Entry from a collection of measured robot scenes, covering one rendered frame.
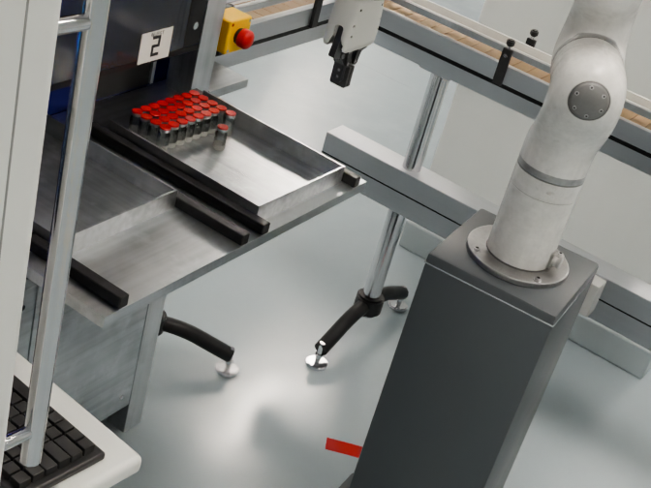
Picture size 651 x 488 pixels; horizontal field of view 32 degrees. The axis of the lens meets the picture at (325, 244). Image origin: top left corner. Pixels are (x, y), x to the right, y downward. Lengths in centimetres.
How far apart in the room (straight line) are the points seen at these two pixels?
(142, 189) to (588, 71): 74
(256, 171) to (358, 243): 167
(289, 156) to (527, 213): 47
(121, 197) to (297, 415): 118
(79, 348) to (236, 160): 57
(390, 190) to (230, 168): 102
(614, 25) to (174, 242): 79
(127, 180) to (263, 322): 134
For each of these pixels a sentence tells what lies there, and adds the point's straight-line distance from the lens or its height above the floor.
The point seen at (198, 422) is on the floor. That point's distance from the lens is 284.
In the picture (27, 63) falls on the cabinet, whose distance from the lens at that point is 103.
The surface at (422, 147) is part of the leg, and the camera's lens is 296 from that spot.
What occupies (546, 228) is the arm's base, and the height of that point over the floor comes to 96.
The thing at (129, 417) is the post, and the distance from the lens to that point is 275.
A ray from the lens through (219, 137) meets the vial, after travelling 209.
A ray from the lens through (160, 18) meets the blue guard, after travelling 211.
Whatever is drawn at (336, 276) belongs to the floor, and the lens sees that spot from 351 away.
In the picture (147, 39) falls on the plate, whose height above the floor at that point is 104.
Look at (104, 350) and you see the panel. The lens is 250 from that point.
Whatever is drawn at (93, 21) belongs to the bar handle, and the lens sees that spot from 108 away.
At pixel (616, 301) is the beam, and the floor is 51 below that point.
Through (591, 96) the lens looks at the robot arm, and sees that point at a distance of 183.
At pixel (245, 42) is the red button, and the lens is 230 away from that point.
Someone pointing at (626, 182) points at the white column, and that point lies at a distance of 338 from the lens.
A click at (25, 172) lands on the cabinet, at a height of 130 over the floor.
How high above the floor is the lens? 184
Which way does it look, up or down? 30 degrees down
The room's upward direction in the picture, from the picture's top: 16 degrees clockwise
